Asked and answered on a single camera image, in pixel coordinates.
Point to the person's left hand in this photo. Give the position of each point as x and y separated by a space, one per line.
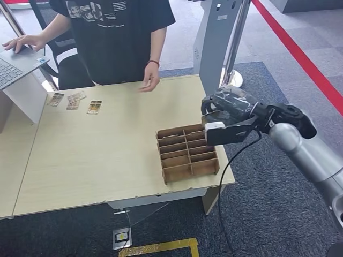
151 76

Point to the person's right hand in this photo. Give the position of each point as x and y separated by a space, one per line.
25 42

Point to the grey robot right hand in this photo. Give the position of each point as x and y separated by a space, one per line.
233 104

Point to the person's right forearm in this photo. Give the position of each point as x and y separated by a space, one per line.
54 29

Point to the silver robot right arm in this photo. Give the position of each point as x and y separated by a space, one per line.
308 152

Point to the person's left forearm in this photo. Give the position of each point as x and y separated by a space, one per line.
159 46

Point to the person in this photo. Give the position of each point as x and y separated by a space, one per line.
115 42

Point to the yellow picture card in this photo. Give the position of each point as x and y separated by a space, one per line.
94 107

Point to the grey laptop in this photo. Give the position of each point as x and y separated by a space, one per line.
19 64

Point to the white laptop stand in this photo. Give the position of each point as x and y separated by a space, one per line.
26 97

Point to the grey kiosk stand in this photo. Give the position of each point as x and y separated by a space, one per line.
211 42

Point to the black office chair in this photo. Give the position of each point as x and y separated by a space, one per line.
72 72

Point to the brown wooden divider tray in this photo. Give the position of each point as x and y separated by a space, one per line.
177 152

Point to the light wood desk leg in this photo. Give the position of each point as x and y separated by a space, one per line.
211 200

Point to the red barrier belt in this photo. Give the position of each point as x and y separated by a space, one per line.
302 58

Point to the grey platform base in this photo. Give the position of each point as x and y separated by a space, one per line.
308 5

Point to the metal floor socket box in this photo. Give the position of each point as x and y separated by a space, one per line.
122 238

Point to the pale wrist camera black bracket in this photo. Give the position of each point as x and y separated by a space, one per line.
227 134

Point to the chrome stanchion post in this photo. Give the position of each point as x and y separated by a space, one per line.
236 42

